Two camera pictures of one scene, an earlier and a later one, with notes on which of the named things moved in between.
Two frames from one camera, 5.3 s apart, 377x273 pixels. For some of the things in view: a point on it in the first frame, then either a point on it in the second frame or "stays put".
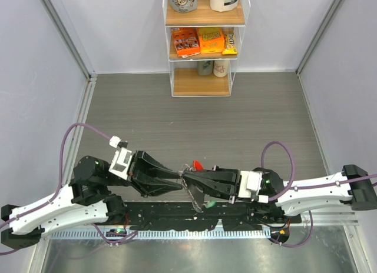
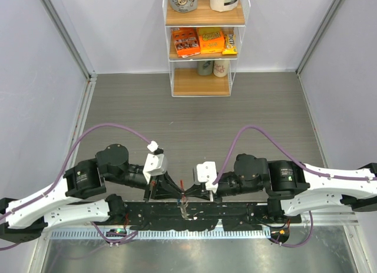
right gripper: (221, 189) to (199, 190)
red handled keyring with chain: (186, 168) to (185, 204)
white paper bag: (222, 0) stays put
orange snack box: (186, 41) stays put
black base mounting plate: (183, 216) stays put
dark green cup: (205, 67) stays put
